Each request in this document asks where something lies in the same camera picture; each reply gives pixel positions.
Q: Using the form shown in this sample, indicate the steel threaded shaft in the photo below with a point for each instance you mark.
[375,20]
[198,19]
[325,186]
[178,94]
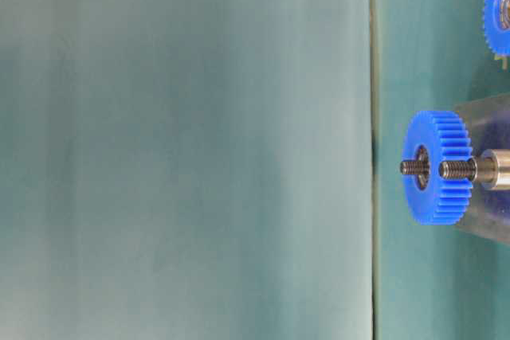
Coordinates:
[490,169]
[414,167]

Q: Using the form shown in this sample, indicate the front steel threaded shaft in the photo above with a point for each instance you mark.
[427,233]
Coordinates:
[490,169]

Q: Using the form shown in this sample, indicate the mounted blue gear on base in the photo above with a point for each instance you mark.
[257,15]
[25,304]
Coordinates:
[444,137]

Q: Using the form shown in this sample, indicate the rear steel threaded shaft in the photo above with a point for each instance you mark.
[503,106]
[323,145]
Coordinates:
[414,167]

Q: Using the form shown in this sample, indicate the small blue gear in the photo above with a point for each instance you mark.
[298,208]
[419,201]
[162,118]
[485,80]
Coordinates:
[496,26]

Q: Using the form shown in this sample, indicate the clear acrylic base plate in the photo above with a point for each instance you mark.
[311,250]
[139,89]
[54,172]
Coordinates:
[487,121]

